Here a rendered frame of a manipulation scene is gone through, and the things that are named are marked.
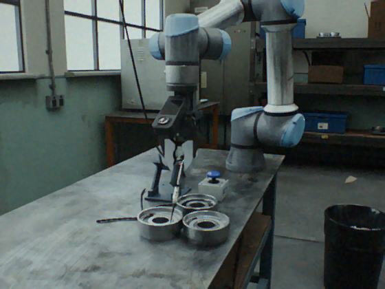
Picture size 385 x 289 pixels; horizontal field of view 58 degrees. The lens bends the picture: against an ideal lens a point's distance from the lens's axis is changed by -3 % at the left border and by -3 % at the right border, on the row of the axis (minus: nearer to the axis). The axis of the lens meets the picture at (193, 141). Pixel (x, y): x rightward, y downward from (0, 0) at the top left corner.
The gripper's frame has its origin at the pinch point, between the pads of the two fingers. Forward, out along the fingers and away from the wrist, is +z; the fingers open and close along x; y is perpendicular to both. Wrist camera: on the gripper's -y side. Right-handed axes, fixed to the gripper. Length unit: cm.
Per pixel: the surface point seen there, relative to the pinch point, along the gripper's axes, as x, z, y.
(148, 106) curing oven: 110, 9, 211
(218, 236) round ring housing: -11.5, 10.9, -7.6
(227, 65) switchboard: 79, -28, 380
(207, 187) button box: -1.8, 9.4, 17.8
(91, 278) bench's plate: 7.0, 13.4, -26.6
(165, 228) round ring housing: -0.2, 10.2, -9.3
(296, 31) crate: -7, -65, 351
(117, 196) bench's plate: 24.5, 13.3, 12.2
